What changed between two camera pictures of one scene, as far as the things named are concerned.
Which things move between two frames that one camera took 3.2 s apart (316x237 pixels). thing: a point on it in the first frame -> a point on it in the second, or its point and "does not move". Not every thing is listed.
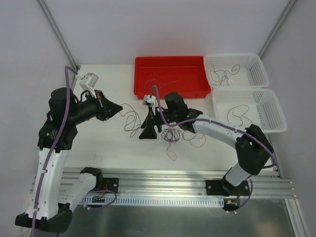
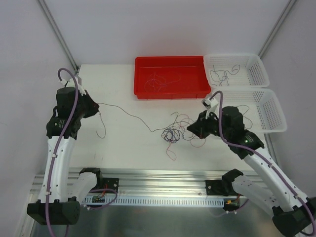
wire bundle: x=173 y=135 does not move
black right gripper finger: x=149 y=132 -> x=199 y=129
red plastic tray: x=186 y=75 does not move
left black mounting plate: x=109 y=183 does not move
